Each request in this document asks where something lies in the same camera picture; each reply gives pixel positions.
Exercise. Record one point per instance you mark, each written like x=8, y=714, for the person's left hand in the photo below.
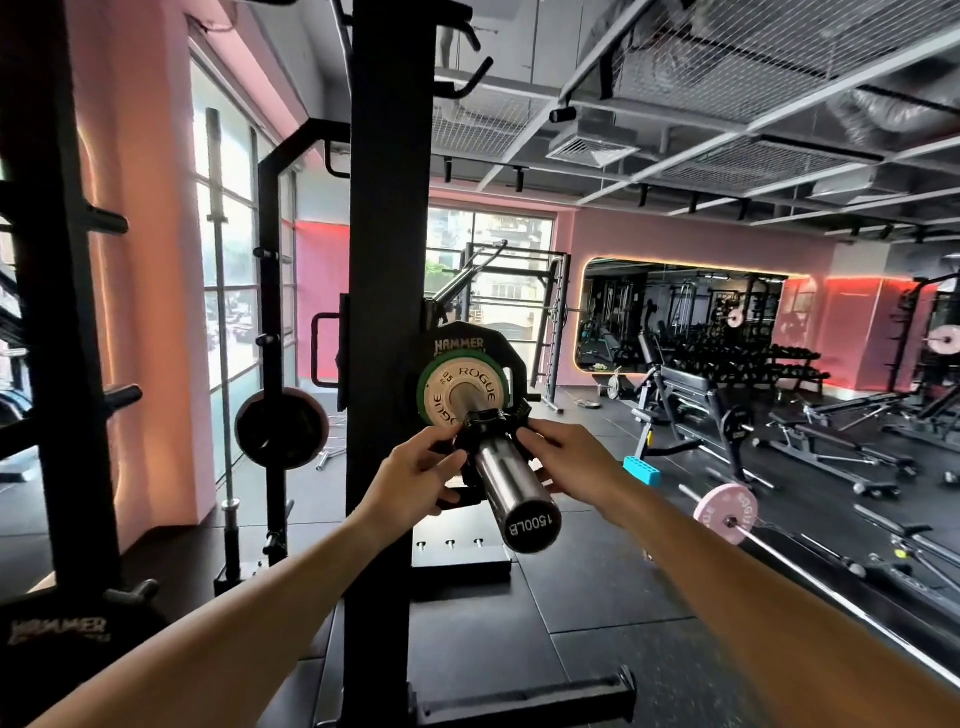
x=409, y=487

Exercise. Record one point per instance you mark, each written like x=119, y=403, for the person's right hand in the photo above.
x=585, y=469

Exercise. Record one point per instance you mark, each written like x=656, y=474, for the thick chrome barbell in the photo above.
x=521, y=502

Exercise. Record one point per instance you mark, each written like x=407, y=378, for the cream Rogue plate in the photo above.
x=450, y=397

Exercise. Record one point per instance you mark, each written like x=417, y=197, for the black barbell collar clamp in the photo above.
x=491, y=424

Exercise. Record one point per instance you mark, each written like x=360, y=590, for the black weight plate gold print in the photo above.
x=510, y=352
x=75, y=675

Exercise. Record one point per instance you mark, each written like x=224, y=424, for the green Rogue plate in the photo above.
x=466, y=354

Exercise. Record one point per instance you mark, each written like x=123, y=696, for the person's right forearm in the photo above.
x=772, y=622

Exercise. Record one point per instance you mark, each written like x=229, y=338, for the person's left forearm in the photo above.
x=225, y=637

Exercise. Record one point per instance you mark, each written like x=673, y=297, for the black squat rack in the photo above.
x=386, y=225

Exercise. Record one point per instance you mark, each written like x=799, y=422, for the thin chrome barbell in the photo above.
x=223, y=300
x=825, y=592

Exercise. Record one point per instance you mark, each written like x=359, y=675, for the teal block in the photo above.
x=641, y=471

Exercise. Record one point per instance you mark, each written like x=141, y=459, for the black adjustable bench machine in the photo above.
x=690, y=390

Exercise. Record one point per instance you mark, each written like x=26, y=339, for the black red-rimmed bumper plate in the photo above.
x=281, y=431

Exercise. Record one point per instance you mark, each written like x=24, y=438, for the black dumbbell rack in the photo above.
x=750, y=364

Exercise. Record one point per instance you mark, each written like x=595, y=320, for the black power rack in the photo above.
x=271, y=300

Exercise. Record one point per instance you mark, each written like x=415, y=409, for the black incline bench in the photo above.
x=825, y=450

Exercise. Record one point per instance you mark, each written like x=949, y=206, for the tall window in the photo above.
x=244, y=247

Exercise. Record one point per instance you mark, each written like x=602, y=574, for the ceiling air vent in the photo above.
x=592, y=150

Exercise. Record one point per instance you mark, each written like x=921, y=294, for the black rack upright with pegs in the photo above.
x=60, y=300

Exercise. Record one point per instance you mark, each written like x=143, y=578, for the grey smith machine frame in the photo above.
x=559, y=337

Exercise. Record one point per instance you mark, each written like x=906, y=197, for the wall mirror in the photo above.
x=622, y=300

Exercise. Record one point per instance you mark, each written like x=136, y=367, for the window behind grey frame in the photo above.
x=517, y=232

